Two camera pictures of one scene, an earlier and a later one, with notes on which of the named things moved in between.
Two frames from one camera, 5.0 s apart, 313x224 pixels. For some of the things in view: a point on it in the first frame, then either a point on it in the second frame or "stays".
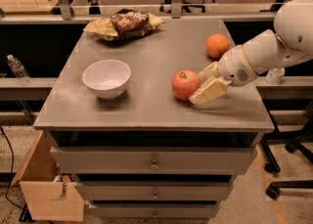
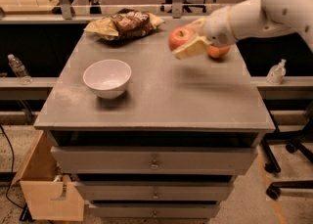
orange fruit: (215, 45) stays
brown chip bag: (125, 24) stays
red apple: (184, 83) → (179, 36)
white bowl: (108, 78) stays
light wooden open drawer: (51, 195) stays
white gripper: (233, 68) → (217, 28)
